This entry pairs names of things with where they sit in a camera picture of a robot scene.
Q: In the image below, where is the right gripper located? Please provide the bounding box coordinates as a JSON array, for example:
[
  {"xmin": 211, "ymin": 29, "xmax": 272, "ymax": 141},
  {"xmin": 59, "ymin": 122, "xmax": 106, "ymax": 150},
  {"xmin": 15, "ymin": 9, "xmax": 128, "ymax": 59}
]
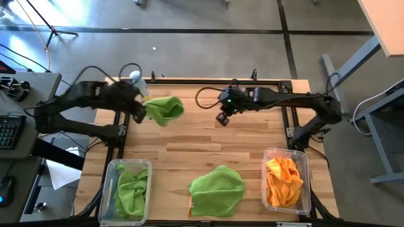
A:
[{"xmin": 216, "ymin": 87, "xmax": 253, "ymax": 127}]

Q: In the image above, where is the pale blue air freshener bottle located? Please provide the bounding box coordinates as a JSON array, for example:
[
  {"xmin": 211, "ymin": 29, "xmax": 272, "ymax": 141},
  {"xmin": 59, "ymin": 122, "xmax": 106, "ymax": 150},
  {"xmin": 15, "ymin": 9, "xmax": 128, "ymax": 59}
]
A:
[{"xmin": 129, "ymin": 69, "xmax": 151, "ymax": 98}]

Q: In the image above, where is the clear plastic bin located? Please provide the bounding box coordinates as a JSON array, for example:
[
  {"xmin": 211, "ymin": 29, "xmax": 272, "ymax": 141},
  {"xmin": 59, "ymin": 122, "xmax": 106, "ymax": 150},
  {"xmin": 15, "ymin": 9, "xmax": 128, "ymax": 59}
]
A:
[
  {"xmin": 97, "ymin": 159, "xmax": 153, "ymax": 227},
  {"xmin": 261, "ymin": 147, "xmax": 312, "ymax": 216},
  {"xmin": 74, "ymin": 77, "xmax": 342, "ymax": 227}
]

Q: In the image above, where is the black desk crossbar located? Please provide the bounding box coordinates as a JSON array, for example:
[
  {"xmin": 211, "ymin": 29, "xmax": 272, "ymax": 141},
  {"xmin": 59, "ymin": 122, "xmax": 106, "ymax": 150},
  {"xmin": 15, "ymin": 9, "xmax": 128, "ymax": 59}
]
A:
[{"xmin": 31, "ymin": 137, "xmax": 86, "ymax": 171}]

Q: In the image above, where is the grey desk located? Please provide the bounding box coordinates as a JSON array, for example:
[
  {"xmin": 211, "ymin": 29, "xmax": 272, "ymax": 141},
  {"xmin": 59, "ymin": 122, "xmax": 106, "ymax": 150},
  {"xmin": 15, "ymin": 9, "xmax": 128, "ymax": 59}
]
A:
[
  {"xmin": 0, "ymin": 71, "xmax": 62, "ymax": 160},
  {"xmin": 0, "ymin": 156, "xmax": 48, "ymax": 223}
]

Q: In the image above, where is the black tripod stand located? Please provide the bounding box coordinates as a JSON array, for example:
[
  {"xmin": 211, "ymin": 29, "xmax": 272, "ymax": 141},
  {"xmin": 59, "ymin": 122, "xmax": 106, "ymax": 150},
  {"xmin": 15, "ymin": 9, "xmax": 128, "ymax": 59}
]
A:
[{"xmin": 24, "ymin": 0, "xmax": 79, "ymax": 49}]

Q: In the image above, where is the black gadget with knob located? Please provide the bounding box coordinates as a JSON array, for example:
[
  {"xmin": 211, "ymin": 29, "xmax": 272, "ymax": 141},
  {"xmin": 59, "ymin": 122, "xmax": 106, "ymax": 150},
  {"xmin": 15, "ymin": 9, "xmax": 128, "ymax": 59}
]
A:
[{"xmin": 0, "ymin": 75, "xmax": 32, "ymax": 103}]

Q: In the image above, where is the black keyboard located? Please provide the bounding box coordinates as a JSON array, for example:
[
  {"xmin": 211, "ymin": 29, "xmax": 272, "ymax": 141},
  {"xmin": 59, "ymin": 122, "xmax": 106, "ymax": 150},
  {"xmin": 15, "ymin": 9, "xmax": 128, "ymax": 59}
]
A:
[{"xmin": 0, "ymin": 114, "xmax": 28, "ymax": 151}]

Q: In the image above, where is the black laptop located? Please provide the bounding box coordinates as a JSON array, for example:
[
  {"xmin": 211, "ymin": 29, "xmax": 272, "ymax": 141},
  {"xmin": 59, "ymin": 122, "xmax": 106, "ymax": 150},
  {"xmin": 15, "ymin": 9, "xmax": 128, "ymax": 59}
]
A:
[{"xmin": 0, "ymin": 61, "xmax": 16, "ymax": 75}]

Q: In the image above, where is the white label strip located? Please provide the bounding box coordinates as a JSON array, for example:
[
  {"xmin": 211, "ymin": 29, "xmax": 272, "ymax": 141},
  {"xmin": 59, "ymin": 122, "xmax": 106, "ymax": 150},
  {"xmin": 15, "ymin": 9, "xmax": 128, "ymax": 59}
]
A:
[{"xmin": 276, "ymin": 221, "xmax": 312, "ymax": 227}]

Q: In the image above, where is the metal caster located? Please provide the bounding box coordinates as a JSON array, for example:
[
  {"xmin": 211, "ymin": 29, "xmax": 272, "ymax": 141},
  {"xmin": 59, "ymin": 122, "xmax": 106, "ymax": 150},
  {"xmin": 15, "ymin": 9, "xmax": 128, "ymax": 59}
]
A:
[{"xmin": 33, "ymin": 201, "xmax": 48, "ymax": 214}]

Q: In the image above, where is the black computer mouse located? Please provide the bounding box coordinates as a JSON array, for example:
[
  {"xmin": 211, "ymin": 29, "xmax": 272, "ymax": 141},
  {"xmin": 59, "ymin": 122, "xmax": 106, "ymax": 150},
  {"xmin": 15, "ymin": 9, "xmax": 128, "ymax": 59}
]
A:
[{"xmin": 0, "ymin": 175, "xmax": 16, "ymax": 208}]

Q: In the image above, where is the wooden table top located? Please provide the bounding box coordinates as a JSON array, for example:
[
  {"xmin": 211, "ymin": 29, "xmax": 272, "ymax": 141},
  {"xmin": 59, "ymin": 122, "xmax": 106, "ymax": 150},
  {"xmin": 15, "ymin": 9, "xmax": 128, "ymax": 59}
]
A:
[{"xmin": 357, "ymin": 0, "xmax": 404, "ymax": 59}]

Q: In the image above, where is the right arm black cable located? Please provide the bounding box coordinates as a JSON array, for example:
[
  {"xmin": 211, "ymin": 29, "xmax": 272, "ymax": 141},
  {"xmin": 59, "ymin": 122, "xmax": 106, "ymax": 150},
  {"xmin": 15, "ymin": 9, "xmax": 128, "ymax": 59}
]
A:
[{"xmin": 194, "ymin": 71, "xmax": 343, "ymax": 110}]

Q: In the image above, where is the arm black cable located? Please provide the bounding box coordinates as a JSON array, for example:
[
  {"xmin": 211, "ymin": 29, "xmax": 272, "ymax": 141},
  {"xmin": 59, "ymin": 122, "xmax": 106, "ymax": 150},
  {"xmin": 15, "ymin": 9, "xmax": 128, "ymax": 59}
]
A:
[
  {"xmin": 72, "ymin": 62, "xmax": 143, "ymax": 88},
  {"xmin": 194, "ymin": 71, "xmax": 343, "ymax": 110}
]

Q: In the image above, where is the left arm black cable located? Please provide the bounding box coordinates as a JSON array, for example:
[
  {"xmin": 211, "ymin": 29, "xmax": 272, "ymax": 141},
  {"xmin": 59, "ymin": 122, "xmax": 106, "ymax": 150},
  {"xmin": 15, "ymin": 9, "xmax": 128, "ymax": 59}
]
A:
[{"xmin": 72, "ymin": 62, "xmax": 143, "ymax": 88}]

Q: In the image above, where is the yellow floor cable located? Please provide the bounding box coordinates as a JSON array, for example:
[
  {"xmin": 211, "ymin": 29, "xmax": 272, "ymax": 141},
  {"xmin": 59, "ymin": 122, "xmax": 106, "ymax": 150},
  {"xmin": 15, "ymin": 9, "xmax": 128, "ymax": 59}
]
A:
[{"xmin": 15, "ymin": 0, "xmax": 51, "ymax": 73}]

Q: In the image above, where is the grey table leg frame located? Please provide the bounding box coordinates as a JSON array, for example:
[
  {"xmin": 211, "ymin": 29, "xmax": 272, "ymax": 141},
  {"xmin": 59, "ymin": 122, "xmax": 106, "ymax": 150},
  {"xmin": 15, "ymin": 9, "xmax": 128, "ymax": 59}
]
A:
[{"xmin": 321, "ymin": 35, "xmax": 383, "ymax": 115}]

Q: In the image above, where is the black floor cable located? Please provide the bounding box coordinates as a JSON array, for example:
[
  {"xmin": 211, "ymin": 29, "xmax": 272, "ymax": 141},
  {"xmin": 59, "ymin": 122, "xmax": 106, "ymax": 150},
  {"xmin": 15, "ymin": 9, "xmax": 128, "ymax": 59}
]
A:
[{"xmin": 0, "ymin": 43, "xmax": 73, "ymax": 88}]

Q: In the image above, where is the white cable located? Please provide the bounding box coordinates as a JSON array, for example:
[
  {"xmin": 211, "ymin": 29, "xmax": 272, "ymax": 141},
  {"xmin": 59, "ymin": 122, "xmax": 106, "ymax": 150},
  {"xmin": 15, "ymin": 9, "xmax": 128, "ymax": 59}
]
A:
[{"xmin": 352, "ymin": 80, "xmax": 404, "ymax": 136}]

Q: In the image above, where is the grey desk frame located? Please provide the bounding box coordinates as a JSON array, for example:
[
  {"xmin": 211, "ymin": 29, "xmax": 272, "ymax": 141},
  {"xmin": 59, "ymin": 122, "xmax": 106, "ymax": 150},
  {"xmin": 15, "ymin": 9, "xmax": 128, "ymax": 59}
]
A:
[{"xmin": 348, "ymin": 78, "xmax": 404, "ymax": 185}]

